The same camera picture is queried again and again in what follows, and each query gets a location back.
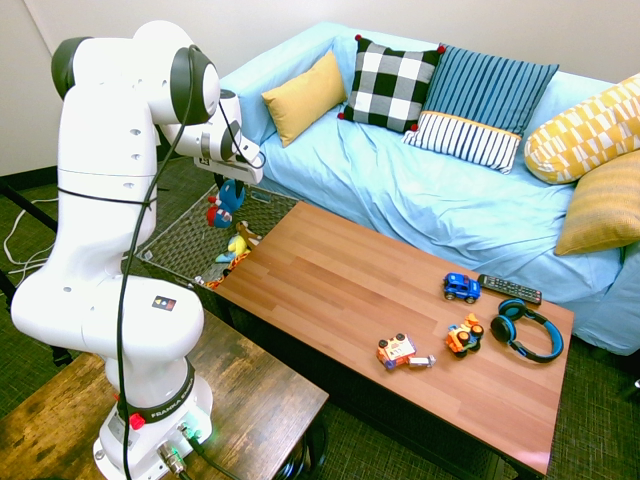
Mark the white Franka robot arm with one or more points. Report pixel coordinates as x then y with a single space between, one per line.
110 225

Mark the black white checked pillow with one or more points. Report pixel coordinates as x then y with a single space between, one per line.
390 82

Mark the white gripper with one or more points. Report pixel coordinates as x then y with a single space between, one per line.
235 171

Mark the orange striped pillow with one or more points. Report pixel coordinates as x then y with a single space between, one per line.
605 205

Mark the rustic dark wooden table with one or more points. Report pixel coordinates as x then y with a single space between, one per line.
250 400

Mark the plain mustard pillow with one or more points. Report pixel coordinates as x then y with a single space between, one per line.
305 95

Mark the reddish wooden coffee table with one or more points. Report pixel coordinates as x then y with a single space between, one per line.
380 310

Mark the yellow white patterned pillow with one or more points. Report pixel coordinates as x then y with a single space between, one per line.
585 135

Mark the blue black headphones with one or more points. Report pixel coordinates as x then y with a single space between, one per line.
505 327

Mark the black remote control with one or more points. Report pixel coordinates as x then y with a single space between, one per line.
510 289

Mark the orange toy fire truck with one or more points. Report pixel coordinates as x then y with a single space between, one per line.
397 352

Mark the blue toy car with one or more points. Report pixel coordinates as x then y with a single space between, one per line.
461 288

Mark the blue red superhero stuffed toy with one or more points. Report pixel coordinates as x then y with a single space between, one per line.
227 205

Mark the light blue covered sofa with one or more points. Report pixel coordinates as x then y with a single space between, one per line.
425 200

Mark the brown dog plush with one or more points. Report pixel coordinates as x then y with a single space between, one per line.
246 235

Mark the yellow blue plush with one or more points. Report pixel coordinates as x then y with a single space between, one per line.
236 247

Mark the blue striped pillow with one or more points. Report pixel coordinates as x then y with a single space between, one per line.
480 95

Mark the orange toy excavator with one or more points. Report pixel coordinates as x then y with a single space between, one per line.
464 337

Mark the woven wicker basket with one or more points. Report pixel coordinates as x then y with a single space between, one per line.
185 240

